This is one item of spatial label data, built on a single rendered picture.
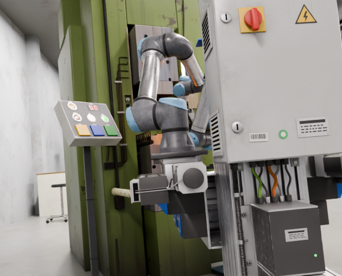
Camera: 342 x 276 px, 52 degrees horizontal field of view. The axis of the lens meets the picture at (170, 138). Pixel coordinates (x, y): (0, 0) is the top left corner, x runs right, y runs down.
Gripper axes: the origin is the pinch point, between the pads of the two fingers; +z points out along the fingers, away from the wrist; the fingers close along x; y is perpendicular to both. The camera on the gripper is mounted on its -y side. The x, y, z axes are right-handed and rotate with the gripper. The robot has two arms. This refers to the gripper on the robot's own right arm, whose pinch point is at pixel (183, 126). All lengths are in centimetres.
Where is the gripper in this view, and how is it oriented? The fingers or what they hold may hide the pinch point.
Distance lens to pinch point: 220.6
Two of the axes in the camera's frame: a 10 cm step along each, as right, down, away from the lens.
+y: 1.0, 9.9, -0.8
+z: -3.9, 1.1, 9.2
